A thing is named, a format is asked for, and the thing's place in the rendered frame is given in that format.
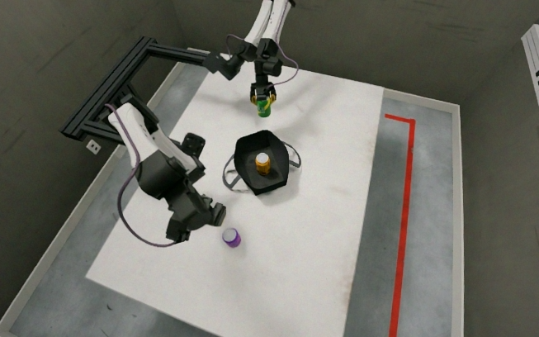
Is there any purple drink can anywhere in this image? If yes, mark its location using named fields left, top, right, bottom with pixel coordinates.
left=222, top=227, right=241, bottom=248

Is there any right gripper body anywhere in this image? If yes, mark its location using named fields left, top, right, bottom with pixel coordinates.
left=167, top=189, right=226, bottom=227

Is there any green and yellow soda can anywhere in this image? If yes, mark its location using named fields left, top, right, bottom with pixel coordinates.
left=257, top=97, right=271, bottom=118

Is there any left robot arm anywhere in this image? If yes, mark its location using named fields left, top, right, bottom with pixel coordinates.
left=220, top=0, right=296, bottom=102

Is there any black tote bag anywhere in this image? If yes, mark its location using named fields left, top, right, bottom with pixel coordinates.
left=222, top=130, right=301, bottom=196

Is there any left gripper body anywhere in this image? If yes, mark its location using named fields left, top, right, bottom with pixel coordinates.
left=250, top=74, right=277, bottom=102

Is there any yellow drink can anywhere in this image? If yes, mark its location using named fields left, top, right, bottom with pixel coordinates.
left=256, top=153, right=270, bottom=175

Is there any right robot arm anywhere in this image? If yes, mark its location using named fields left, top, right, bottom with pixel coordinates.
left=99, top=93, right=212, bottom=243

